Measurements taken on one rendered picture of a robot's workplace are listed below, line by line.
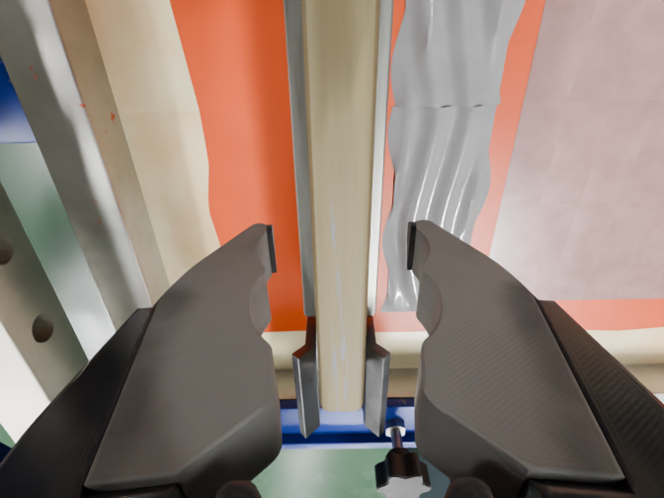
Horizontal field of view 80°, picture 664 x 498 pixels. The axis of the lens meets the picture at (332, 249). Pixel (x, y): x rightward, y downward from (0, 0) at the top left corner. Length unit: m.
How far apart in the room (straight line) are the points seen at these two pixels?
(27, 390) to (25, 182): 1.33
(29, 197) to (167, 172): 1.39
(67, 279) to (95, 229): 1.51
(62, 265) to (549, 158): 1.68
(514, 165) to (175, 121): 0.24
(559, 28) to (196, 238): 0.29
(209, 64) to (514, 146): 0.21
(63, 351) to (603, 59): 0.43
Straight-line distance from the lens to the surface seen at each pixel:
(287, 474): 2.59
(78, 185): 0.31
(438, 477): 0.81
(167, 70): 0.30
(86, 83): 0.29
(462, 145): 0.30
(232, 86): 0.29
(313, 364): 0.32
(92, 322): 1.94
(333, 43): 0.17
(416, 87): 0.28
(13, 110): 0.40
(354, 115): 0.18
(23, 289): 0.34
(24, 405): 0.39
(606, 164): 0.35
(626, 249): 0.41
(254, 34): 0.28
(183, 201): 0.33
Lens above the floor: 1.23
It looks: 58 degrees down
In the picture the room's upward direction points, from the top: 180 degrees clockwise
